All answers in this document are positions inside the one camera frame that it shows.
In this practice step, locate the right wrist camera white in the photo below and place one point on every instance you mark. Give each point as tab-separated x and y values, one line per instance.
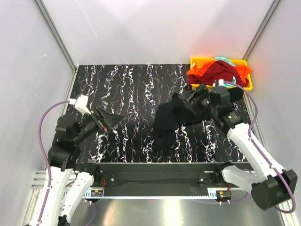
219	82

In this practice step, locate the aluminium frame post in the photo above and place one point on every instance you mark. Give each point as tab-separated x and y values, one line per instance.
55	34
262	27

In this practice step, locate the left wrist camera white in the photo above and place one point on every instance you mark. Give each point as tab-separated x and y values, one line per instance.
80	104

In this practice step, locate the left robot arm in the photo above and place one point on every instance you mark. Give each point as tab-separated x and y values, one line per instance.
66	180

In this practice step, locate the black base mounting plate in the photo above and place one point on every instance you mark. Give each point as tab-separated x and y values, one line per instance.
159	177

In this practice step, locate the dark red t shirt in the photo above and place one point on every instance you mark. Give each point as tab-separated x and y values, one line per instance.
218	73

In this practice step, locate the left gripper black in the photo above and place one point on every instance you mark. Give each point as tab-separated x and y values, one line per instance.
110	120

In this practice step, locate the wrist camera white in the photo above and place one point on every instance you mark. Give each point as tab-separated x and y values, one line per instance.
80	104
219	82

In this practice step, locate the black t shirt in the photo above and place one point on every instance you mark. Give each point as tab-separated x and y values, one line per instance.
173	113

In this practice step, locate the orange t shirt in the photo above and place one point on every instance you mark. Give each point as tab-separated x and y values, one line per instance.
243	70

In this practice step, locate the yellow plastic bin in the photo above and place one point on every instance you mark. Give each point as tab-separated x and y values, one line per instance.
240	65

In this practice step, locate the white slotted cable duct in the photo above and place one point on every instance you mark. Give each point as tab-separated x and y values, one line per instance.
200	195

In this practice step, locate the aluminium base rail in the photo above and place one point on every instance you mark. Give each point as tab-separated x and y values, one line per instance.
40	177

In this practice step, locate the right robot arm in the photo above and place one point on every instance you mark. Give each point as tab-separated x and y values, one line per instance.
270	184

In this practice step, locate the teal t shirt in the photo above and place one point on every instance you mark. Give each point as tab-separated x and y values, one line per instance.
224	69

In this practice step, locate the aluminium frame post left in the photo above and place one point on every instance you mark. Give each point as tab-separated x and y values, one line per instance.
55	34

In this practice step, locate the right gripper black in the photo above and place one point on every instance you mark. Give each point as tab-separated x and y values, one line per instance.
202	91

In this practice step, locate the aluminium frame post right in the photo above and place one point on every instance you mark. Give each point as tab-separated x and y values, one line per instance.
262	27

